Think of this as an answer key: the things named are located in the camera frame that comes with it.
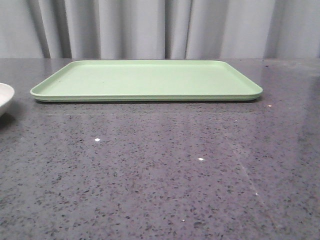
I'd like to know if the white round plate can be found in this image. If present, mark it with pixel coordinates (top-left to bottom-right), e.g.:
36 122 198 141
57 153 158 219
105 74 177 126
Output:
0 83 15 117

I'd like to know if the light green plastic tray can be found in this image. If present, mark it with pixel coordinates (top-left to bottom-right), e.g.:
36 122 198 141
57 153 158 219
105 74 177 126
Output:
30 60 263 102

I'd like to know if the grey pleated curtain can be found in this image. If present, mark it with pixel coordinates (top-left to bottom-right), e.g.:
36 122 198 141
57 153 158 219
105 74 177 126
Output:
0 0 320 59

